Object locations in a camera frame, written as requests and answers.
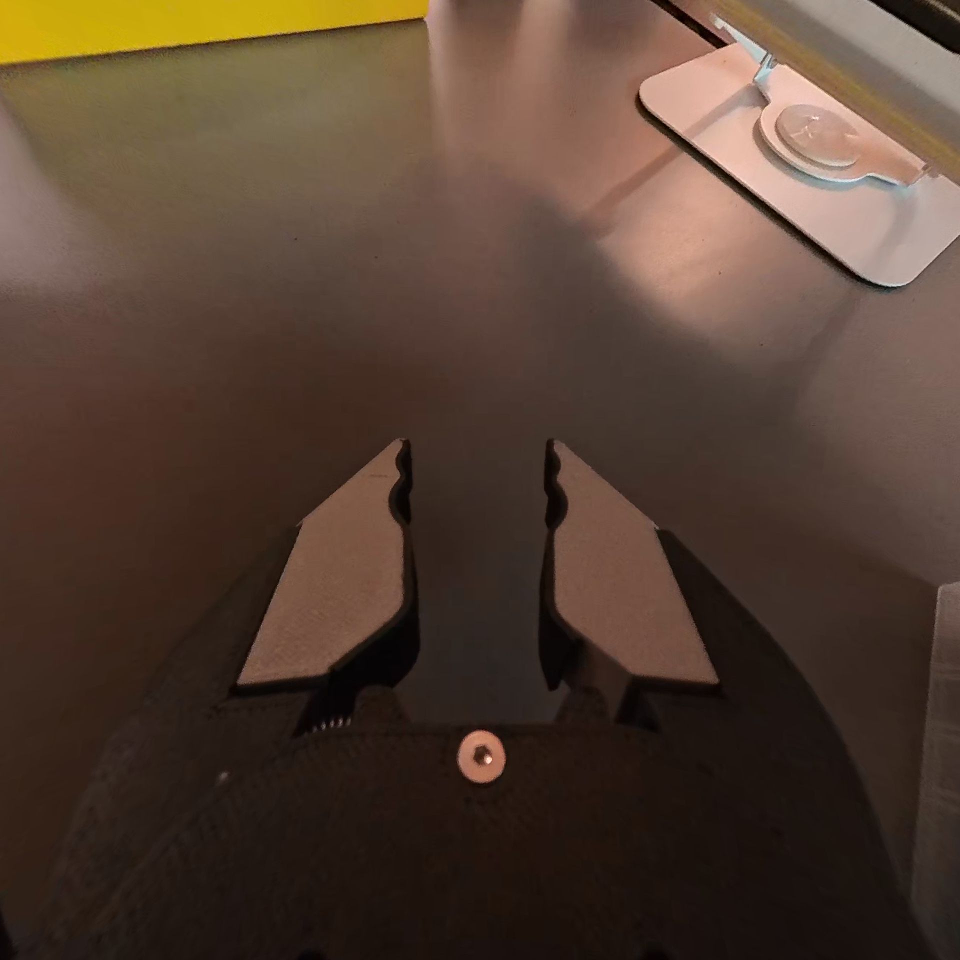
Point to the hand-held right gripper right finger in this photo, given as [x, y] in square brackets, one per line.
[622, 592]

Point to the yellow plastic bin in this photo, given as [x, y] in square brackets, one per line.
[187, 26]

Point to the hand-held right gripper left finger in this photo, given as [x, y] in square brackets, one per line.
[337, 585]

